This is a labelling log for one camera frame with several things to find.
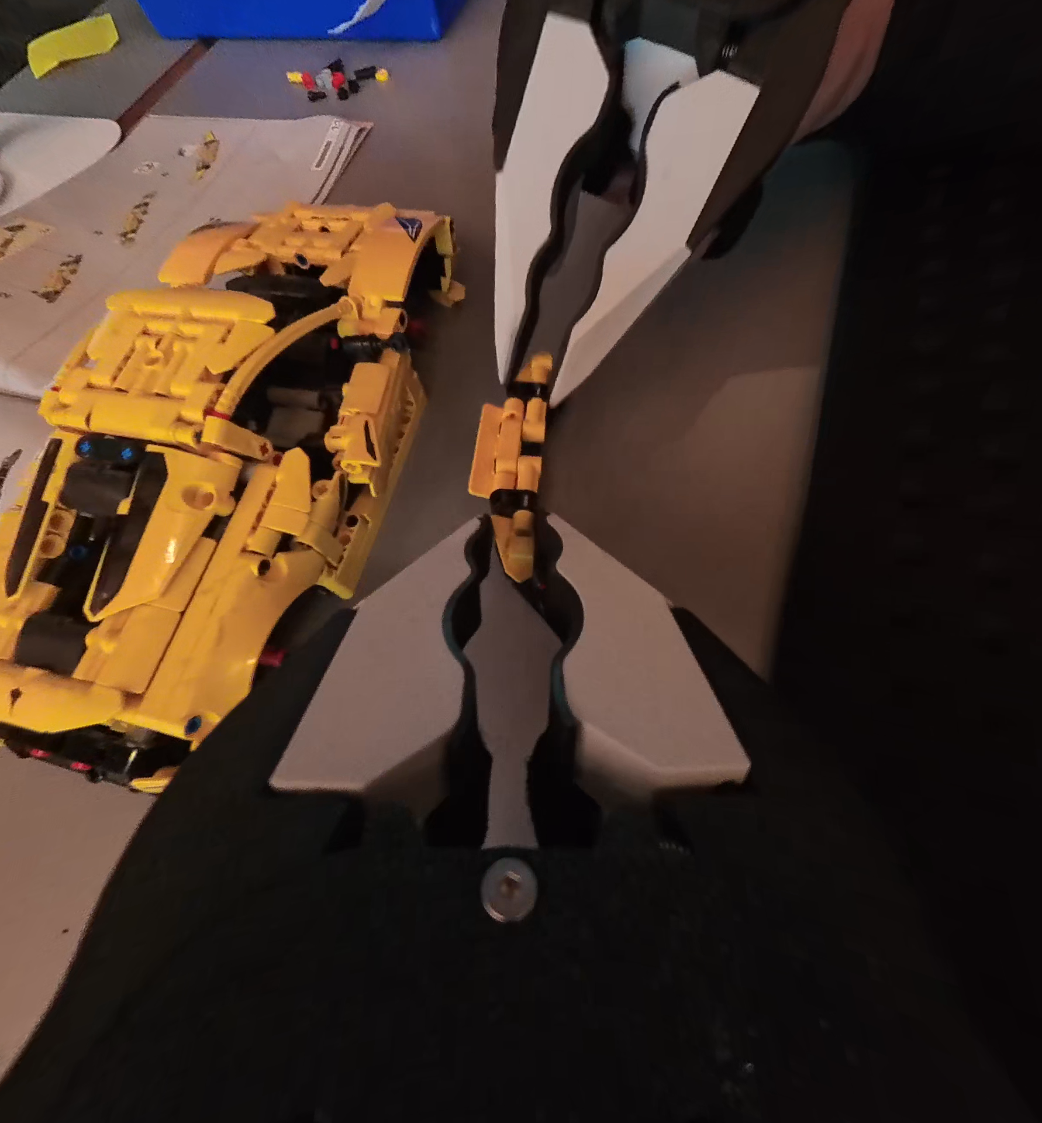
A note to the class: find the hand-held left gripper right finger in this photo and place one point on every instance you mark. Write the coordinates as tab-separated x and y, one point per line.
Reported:
652	693

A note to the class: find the building instruction booklet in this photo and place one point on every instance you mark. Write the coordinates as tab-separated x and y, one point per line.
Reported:
249	158

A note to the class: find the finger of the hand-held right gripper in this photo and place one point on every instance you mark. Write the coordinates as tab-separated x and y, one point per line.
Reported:
670	202
525	175

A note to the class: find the white paper strip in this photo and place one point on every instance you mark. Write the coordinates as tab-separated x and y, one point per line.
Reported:
354	17

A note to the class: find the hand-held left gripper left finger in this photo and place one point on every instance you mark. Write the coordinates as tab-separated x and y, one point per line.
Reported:
372	693

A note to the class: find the yellow brick assembly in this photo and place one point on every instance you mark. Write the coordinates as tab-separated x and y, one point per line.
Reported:
508	456

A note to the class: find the blue plastic bin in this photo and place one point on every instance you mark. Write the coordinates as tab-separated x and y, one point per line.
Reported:
223	17

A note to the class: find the grey desk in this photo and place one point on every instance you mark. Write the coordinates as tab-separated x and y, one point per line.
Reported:
705	439

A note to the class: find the pile of small mixed bricks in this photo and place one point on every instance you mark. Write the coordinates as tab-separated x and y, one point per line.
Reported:
338	81

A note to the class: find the instruction card on stand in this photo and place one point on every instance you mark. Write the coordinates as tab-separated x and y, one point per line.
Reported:
47	149

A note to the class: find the yellow translucent plastic panel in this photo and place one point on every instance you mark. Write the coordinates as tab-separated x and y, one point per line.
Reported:
74	44

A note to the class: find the yellow toy brick car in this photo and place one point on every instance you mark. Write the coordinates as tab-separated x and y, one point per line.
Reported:
179	544

